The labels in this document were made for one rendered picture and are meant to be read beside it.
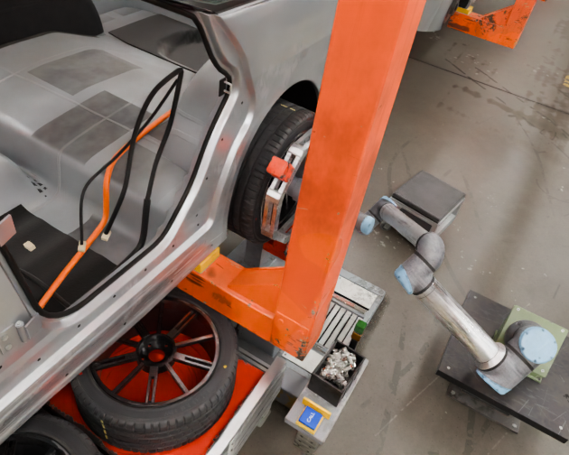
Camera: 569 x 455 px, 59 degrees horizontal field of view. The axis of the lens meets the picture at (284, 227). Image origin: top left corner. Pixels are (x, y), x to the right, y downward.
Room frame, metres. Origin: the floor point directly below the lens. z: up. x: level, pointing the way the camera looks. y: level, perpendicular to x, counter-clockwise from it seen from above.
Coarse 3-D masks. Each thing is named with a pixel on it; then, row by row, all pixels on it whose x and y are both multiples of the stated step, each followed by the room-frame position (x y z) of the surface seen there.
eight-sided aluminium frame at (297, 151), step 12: (300, 144) 1.76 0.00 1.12; (288, 156) 1.71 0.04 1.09; (300, 156) 1.71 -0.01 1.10; (276, 180) 1.64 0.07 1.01; (288, 180) 1.64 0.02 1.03; (276, 192) 1.60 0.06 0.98; (276, 204) 1.58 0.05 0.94; (264, 216) 1.60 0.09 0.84; (276, 216) 1.59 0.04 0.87; (264, 228) 1.60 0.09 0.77; (276, 228) 1.60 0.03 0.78; (288, 228) 1.83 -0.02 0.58; (276, 240) 1.63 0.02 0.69; (288, 240) 1.74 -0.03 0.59
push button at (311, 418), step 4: (308, 408) 0.97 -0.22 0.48; (304, 412) 0.95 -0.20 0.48; (308, 412) 0.95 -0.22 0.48; (312, 412) 0.96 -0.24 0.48; (316, 412) 0.96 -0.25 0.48; (300, 416) 0.93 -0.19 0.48; (304, 416) 0.93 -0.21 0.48; (308, 416) 0.93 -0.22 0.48; (312, 416) 0.94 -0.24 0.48; (316, 416) 0.94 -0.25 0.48; (320, 416) 0.94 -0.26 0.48; (300, 420) 0.91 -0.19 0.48; (304, 420) 0.92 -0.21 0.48; (308, 420) 0.92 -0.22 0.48; (312, 420) 0.92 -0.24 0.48; (316, 420) 0.93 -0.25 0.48; (320, 420) 0.93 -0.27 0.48; (304, 424) 0.90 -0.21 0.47; (308, 424) 0.90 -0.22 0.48; (312, 424) 0.91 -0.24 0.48; (316, 424) 0.91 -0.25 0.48; (312, 428) 0.89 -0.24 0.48
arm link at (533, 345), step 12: (516, 336) 1.43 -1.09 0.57; (528, 336) 1.39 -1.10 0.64; (540, 336) 1.39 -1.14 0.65; (552, 336) 1.39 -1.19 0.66; (516, 348) 1.37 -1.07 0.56; (528, 348) 1.35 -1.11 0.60; (540, 348) 1.35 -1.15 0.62; (552, 348) 1.35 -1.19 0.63; (528, 360) 1.32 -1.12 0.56; (540, 360) 1.31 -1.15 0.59
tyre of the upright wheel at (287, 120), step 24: (264, 120) 1.82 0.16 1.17; (288, 120) 1.84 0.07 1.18; (312, 120) 1.97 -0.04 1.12; (264, 144) 1.71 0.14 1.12; (288, 144) 1.78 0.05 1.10; (240, 168) 1.65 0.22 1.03; (264, 168) 1.64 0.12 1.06; (240, 192) 1.60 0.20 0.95; (240, 216) 1.59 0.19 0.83; (288, 216) 1.91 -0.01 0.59; (264, 240) 1.70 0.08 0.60
